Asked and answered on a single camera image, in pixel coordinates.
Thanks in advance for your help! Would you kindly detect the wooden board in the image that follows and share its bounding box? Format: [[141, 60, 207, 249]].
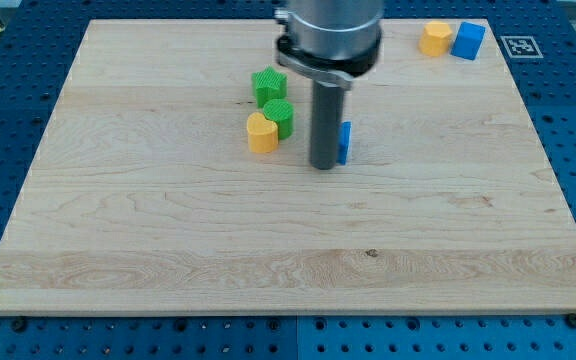
[[0, 20, 576, 317]]

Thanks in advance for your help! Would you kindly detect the blue cube block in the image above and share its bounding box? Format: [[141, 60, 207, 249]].
[[450, 22, 486, 60]]

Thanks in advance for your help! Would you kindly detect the blue triangle block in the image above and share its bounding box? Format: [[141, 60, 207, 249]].
[[337, 121, 352, 165]]

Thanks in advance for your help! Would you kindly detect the green star block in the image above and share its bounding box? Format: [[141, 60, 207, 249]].
[[251, 66, 287, 108]]

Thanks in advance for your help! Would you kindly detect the white fiducial marker tag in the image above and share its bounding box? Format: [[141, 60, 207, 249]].
[[501, 35, 543, 59]]

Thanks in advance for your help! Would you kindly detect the yellow heart block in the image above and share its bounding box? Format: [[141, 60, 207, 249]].
[[246, 112, 279, 153]]

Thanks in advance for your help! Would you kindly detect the green cylinder block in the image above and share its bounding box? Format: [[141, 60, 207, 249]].
[[263, 99, 294, 140]]

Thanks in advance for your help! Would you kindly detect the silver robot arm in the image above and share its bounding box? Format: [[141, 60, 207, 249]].
[[274, 0, 384, 91]]

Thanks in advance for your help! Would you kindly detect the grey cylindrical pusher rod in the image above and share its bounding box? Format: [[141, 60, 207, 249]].
[[309, 81, 345, 170]]

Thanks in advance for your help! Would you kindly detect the yellow hexagon block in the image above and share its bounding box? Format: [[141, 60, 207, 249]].
[[418, 20, 453, 57]]

